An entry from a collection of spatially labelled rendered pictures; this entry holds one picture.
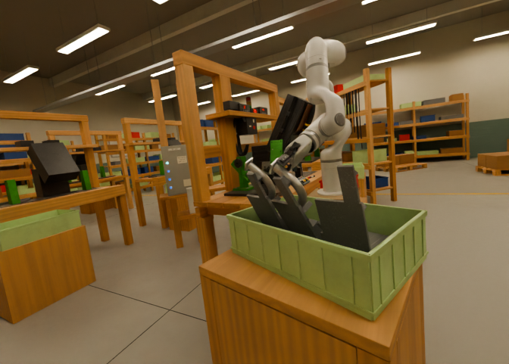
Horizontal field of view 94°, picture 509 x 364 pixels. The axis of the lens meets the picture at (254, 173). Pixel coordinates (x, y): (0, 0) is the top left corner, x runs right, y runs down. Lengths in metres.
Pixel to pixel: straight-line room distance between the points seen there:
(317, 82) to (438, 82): 10.28
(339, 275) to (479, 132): 10.82
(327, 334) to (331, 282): 0.12
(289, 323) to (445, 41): 11.18
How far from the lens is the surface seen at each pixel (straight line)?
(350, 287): 0.71
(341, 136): 1.38
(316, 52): 1.09
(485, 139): 11.43
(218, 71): 2.11
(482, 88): 11.45
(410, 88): 11.09
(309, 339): 0.79
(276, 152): 2.06
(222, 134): 2.05
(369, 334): 0.69
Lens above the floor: 1.24
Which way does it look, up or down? 6 degrees down
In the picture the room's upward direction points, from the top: 6 degrees counter-clockwise
